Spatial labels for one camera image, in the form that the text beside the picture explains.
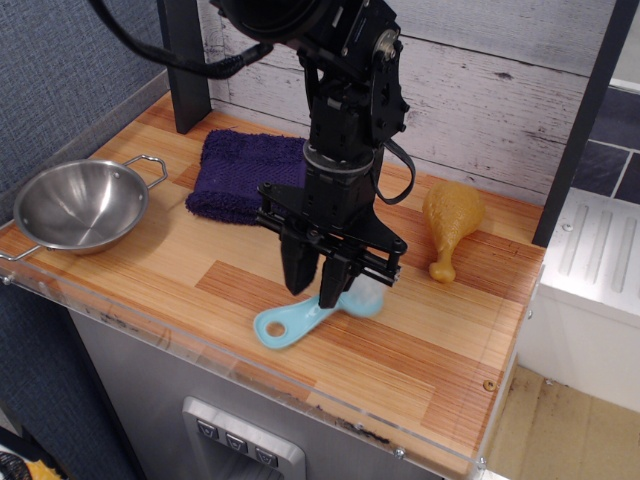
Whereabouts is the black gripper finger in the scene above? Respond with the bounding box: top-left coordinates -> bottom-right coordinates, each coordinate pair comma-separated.
318,252 -> 362,308
281,231 -> 318,295

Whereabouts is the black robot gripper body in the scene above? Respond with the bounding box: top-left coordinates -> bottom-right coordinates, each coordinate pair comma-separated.
257,144 -> 408,286

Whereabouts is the light blue dish brush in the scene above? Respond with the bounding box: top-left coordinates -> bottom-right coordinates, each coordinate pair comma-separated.
254,276 -> 387,349

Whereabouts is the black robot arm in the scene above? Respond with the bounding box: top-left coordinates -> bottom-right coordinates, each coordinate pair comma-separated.
218,1 -> 409,309

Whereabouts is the purple folded towel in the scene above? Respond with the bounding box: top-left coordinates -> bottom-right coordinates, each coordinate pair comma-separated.
185,130 -> 305,226

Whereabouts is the plastic chicken drumstick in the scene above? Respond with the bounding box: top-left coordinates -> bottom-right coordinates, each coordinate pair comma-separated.
422,181 -> 485,283

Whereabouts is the clear acrylic table edge guard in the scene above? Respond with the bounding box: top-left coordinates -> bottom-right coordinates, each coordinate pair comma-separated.
1,252 -> 493,479

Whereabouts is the grey toy dispenser panel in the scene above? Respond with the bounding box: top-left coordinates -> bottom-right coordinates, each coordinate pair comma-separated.
182,396 -> 307,479

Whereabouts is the white toy sink drainboard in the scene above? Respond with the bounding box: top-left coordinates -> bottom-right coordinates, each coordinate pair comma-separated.
541,188 -> 639,315

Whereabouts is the yellow object bottom left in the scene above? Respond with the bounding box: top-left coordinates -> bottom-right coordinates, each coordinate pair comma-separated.
25,460 -> 62,480

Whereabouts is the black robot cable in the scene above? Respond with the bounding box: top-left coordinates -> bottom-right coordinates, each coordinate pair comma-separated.
88,0 -> 275,79

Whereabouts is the stainless steel bowl with handles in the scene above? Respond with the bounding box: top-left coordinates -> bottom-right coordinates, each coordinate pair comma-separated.
1,155 -> 168,262

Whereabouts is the dark left vertical post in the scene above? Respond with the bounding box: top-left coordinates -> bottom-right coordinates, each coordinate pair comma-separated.
156,0 -> 214,135

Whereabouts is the dark vertical post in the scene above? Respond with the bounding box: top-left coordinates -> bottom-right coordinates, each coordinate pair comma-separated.
532,0 -> 639,247
156,0 -> 214,135

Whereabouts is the dark right vertical post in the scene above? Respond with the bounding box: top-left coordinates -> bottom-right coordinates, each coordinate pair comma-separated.
532,0 -> 639,247

